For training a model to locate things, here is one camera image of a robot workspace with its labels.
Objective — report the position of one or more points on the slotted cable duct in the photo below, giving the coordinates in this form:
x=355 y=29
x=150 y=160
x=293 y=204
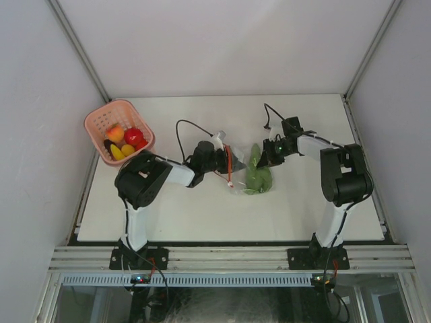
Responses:
x=193 y=280

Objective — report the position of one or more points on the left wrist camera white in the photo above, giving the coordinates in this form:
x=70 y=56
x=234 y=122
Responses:
x=218 y=140

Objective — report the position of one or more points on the aluminium rail frame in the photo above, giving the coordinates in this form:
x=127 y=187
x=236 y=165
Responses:
x=266 y=259

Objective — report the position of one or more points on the orange fake peach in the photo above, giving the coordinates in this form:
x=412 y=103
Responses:
x=115 y=133

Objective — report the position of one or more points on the orange fake fruit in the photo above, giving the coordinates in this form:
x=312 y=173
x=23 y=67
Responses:
x=127 y=150

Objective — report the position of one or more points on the pink plastic basket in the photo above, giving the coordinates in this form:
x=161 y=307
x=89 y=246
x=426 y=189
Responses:
x=123 y=113

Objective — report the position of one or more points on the yellow fake chili pepper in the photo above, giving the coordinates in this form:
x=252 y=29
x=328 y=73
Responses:
x=116 y=153

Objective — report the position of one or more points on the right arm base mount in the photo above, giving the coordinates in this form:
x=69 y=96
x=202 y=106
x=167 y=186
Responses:
x=316 y=257

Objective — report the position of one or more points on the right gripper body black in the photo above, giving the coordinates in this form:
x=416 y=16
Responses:
x=275 y=151

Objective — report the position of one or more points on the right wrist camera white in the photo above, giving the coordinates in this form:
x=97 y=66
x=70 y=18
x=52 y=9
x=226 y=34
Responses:
x=274 y=132

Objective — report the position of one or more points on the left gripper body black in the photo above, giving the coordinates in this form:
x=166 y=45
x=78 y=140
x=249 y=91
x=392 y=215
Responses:
x=219 y=161

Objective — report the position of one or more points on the purple fake eggplant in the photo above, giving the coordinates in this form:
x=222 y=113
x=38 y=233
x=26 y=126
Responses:
x=107 y=144

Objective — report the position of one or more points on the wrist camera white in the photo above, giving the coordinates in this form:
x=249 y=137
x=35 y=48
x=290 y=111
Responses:
x=274 y=132
x=218 y=140

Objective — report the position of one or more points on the red orange fake pepper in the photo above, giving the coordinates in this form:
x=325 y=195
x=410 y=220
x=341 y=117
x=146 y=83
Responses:
x=143 y=143

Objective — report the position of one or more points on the red fake apple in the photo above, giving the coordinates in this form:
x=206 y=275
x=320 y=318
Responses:
x=133 y=136

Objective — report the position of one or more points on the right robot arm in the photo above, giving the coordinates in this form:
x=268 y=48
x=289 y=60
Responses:
x=345 y=182

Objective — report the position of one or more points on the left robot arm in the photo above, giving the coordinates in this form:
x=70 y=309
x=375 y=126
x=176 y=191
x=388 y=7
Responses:
x=140 y=179

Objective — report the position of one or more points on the green fake lettuce leaf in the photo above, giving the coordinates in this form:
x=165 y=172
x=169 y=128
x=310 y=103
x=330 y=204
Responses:
x=257 y=180

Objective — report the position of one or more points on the clear zip top bag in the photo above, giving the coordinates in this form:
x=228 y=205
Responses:
x=244 y=176

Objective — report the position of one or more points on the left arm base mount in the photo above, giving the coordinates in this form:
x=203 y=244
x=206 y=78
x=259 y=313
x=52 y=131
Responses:
x=145 y=259

